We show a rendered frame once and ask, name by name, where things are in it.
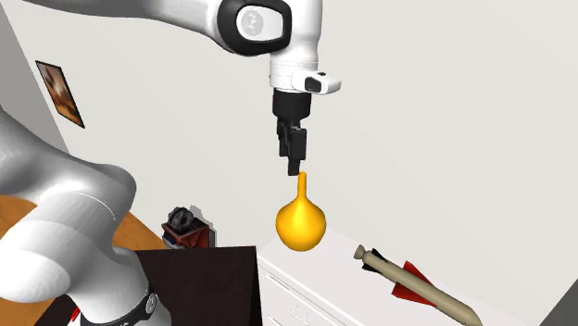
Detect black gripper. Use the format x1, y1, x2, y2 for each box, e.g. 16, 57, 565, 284
271, 87, 313, 177

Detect yellow bulb-shaped vase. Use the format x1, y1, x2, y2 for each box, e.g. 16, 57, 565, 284
275, 170, 328, 253

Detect red box with black gear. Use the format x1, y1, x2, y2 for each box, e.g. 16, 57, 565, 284
160, 206, 218, 250

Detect white chest of drawers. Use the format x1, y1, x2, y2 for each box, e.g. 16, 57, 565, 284
256, 225, 546, 326

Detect dark robot stand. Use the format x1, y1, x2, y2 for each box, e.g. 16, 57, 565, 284
32, 244, 264, 326

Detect beige toy rocket red fins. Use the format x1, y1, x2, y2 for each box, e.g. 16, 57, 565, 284
353, 244, 484, 326

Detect brown framed wall picture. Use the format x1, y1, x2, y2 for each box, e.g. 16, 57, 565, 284
34, 59, 86, 131

